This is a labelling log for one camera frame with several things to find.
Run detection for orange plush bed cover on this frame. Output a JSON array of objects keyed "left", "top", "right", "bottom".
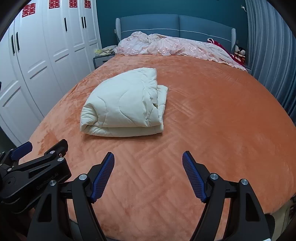
[{"left": 23, "top": 55, "right": 295, "bottom": 240}]

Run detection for red pillow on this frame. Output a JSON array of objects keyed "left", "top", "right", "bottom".
[{"left": 207, "top": 38, "right": 244, "bottom": 67}]

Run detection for yellowish cloth on nightstand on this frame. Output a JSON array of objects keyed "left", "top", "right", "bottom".
[{"left": 94, "top": 45, "right": 117, "bottom": 56}]

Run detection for red double-happiness sticker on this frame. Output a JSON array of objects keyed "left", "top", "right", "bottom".
[
  {"left": 49, "top": 0, "right": 60, "bottom": 9},
  {"left": 84, "top": 0, "right": 91, "bottom": 9},
  {"left": 22, "top": 3, "right": 36, "bottom": 18},
  {"left": 69, "top": 0, "right": 78, "bottom": 8}
]

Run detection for plush dolls on nightstand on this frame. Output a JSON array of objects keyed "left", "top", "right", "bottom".
[{"left": 234, "top": 45, "right": 246, "bottom": 64}]

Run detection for right nightstand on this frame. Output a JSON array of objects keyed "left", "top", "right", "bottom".
[{"left": 243, "top": 64, "right": 251, "bottom": 74}]

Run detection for white panelled wardrobe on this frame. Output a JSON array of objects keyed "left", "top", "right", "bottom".
[{"left": 1, "top": 0, "right": 101, "bottom": 146}]

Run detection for dark grey left nightstand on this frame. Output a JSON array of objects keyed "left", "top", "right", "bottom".
[{"left": 93, "top": 54, "right": 115, "bottom": 69}]

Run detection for white quilt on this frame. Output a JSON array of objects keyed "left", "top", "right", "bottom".
[{"left": 80, "top": 68, "right": 168, "bottom": 137}]

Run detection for blue-grey pleated curtain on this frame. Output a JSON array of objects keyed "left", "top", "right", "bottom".
[{"left": 245, "top": 1, "right": 295, "bottom": 121}]

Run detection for blue upholstered headboard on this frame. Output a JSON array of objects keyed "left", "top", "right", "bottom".
[{"left": 115, "top": 14, "right": 236, "bottom": 53}]

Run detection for pink floral crumpled duvet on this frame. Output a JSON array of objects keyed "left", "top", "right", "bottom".
[{"left": 114, "top": 31, "right": 246, "bottom": 71}]

